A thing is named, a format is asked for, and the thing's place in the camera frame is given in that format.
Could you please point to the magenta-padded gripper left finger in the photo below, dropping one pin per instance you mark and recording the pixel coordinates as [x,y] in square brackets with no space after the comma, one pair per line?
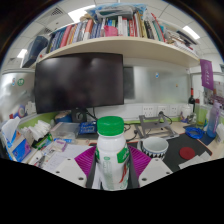
[78,166]

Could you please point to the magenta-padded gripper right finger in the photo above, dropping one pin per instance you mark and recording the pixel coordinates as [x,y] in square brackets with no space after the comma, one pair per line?
[146,166]

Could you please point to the white drink bottle green cap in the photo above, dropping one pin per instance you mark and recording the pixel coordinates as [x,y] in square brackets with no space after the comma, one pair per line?
[111,156]

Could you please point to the white paper sheet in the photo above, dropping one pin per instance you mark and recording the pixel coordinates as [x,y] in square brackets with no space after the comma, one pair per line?
[63,156]

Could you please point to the black white patterned mug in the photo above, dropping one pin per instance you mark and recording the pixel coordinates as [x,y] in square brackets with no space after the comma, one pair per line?
[155,146]

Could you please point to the clear plastic storage box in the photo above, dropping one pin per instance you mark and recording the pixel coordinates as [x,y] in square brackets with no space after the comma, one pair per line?
[65,130]

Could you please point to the small blue box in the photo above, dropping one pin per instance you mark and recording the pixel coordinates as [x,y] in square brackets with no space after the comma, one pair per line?
[87,128]

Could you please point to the flat round red coaster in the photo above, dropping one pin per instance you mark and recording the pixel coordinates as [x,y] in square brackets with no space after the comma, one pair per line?
[187,153]

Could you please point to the grey metal laptop stand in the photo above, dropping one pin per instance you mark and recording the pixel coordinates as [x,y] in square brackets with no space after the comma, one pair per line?
[156,125]

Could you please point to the white napkin stack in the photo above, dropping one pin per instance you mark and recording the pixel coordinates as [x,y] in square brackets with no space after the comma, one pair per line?
[36,130]

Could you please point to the black desk mat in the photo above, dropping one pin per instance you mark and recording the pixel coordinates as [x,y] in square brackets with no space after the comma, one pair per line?
[200,148]

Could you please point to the dark blue mouse pad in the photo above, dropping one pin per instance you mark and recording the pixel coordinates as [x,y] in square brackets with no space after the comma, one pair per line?
[206,141]

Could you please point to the blue white tissue box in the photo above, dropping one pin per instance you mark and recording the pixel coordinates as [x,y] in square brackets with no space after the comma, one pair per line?
[16,146]

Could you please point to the white round pot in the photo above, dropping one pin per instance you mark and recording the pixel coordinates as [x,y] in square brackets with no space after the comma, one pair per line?
[186,112]

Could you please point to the dark wine bottle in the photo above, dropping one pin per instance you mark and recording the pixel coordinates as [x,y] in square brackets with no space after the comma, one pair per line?
[191,101]

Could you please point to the white tissue pack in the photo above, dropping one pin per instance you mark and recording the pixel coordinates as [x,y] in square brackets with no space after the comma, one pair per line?
[220,133]

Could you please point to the black computer monitor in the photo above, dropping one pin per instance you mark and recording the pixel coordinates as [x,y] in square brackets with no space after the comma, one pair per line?
[78,83]

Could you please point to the group photo poster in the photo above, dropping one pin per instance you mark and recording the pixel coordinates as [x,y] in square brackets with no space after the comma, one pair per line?
[216,95]

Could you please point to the purple hanging pennant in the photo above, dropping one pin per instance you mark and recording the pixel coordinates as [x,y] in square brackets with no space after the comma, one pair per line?
[206,74]

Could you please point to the shelf unit with books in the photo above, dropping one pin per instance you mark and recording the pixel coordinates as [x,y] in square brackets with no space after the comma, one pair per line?
[126,46]

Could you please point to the ceiling lights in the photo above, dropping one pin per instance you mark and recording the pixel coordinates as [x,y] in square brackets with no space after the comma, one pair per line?
[79,12]

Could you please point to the white wall sockets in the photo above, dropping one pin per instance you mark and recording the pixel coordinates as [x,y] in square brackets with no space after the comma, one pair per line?
[160,110]

